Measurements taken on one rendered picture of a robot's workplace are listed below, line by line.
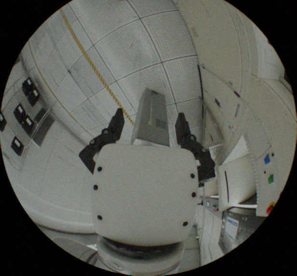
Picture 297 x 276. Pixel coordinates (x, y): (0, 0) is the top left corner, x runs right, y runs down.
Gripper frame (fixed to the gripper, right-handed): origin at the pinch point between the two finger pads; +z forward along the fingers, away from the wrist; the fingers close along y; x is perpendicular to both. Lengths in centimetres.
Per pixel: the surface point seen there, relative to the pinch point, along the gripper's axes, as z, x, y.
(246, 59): 23.8, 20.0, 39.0
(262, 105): 9.6, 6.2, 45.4
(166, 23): 101, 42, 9
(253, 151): 0, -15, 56
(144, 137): 29, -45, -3
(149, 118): 48, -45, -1
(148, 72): 101, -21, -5
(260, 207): -33, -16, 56
